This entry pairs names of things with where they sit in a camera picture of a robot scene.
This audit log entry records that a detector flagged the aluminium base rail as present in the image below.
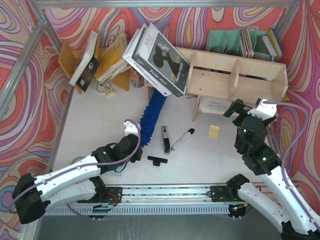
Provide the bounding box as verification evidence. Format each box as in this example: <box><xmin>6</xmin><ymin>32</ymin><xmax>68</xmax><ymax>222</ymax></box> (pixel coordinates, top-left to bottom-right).
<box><xmin>32</xmin><ymin>183</ymin><xmax>301</xmax><ymax>206</ymax></box>

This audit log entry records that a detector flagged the pencil cup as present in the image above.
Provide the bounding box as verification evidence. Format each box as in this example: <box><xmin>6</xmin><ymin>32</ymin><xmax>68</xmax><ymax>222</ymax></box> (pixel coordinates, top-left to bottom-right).
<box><xmin>130</xmin><ymin>72</ymin><xmax>145</xmax><ymax>89</ymax></box>

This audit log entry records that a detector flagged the yellow sticky note pad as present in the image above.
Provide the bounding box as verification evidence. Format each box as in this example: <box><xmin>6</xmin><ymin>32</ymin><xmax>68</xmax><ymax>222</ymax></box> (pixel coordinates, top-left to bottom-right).
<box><xmin>208</xmin><ymin>124</ymin><xmax>220</xmax><ymax>140</ymax></box>

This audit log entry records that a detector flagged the black white Twins story book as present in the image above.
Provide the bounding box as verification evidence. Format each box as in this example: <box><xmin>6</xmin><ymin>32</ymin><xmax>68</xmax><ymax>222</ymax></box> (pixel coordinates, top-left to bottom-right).
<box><xmin>133</xmin><ymin>23</ymin><xmax>190</xmax><ymax>97</ymax></box>

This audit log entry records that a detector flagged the white black paperback book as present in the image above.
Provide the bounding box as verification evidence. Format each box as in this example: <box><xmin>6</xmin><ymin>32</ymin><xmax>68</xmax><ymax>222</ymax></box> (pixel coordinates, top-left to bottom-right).
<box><xmin>69</xmin><ymin>31</ymin><xmax>100</xmax><ymax>92</ymax></box>

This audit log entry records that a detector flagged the light wooden bookshelf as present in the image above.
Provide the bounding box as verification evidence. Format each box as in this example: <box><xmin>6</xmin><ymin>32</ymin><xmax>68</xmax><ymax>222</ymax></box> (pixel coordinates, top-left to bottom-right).
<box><xmin>146</xmin><ymin>46</ymin><xmax>289</xmax><ymax>123</ymax></box>

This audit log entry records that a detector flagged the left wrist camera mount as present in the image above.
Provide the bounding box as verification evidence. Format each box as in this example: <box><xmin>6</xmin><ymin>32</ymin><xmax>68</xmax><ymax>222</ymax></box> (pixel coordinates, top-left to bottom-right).
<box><xmin>123</xmin><ymin>120</ymin><xmax>141</xmax><ymax>136</ymax></box>

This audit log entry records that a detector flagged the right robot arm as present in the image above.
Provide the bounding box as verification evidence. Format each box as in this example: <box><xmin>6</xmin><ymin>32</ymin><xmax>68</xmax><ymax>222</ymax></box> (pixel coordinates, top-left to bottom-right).
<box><xmin>223</xmin><ymin>99</ymin><xmax>320</xmax><ymax>240</ymax></box>

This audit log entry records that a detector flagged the green desk organizer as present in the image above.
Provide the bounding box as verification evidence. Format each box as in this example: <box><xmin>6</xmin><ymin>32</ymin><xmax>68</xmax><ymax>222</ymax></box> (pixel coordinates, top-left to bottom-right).
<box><xmin>205</xmin><ymin>28</ymin><xmax>277</xmax><ymax>62</ymax></box>

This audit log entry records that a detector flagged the white black utility knife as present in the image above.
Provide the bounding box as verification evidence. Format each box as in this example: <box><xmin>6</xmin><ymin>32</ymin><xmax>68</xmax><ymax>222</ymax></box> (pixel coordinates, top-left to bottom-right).
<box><xmin>171</xmin><ymin>128</ymin><xmax>195</xmax><ymax>152</ymax></box>

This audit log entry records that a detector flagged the yellow book stack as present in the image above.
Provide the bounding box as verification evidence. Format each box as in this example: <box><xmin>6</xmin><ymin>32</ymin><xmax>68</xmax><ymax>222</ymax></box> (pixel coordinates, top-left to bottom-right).
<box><xmin>96</xmin><ymin>32</ymin><xmax>128</xmax><ymax>85</ymax></box>

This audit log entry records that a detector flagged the white Chokladfabriken book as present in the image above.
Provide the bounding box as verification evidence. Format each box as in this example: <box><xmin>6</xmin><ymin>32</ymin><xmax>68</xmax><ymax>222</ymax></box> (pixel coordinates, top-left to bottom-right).
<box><xmin>122</xmin><ymin>24</ymin><xmax>172</xmax><ymax>97</ymax></box>

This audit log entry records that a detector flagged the blue microfiber duster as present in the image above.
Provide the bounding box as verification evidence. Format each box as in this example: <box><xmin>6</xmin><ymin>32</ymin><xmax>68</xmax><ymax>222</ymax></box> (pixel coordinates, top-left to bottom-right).
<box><xmin>130</xmin><ymin>90</ymin><xmax>167</xmax><ymax>163</ymax></box>

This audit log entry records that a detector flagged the white black stapler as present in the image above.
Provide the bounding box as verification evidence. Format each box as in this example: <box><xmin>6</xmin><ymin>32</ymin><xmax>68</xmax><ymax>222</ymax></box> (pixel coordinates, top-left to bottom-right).
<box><xmin>161</xmin><ymin>126</ymin><xmax>171</xmax><ymax>155</ymax></box>

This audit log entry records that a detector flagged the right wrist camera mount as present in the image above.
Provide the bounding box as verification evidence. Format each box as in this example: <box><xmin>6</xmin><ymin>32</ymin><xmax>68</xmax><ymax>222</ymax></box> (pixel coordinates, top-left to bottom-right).
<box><xmin>248</xmin><ymin>98</ymin><xmax>277</xmax><ymax>120</ymax></box>

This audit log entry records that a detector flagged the blue covered book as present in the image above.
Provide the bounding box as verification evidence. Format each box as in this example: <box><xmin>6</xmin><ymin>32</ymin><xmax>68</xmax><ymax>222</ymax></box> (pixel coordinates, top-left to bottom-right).
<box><xmin>262</xmin><ymin>28</ymin><xmax>284</xmax><ymax>62</ymax></box>

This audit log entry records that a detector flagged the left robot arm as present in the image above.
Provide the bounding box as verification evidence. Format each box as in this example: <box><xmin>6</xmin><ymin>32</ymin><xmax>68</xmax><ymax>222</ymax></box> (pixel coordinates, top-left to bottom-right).
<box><xmin>12</xmin><ymin>133</ymin><xmax>142</xmax><ymax>224</ymax></box>

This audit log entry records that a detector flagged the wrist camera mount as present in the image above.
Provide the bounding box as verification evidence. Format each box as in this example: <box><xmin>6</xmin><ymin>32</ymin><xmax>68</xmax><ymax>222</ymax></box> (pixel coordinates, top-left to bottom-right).
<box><xmin>123</xmin><ymin>120</ymin><xmax>141</xmax><ymax>136</ymax></box>
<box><xmin>248</xmin><ymin>98</ymin><xmax>277</xmax><ymax>120</ymax></box>

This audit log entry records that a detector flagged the clear tape roll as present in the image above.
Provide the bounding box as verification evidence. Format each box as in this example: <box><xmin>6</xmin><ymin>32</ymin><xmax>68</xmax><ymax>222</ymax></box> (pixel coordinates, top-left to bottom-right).
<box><xmin>70</xmin><ymin>156</ymin><xmax>85</xmax><ymax>165</ymax></box>

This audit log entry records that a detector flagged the black small tool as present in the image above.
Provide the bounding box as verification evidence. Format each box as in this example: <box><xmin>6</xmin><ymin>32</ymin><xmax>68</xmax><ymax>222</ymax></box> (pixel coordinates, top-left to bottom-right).
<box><xmin>147</xmin><ymin>156</ymin><xmax>168</xmax><ymax>167</ymax></box>

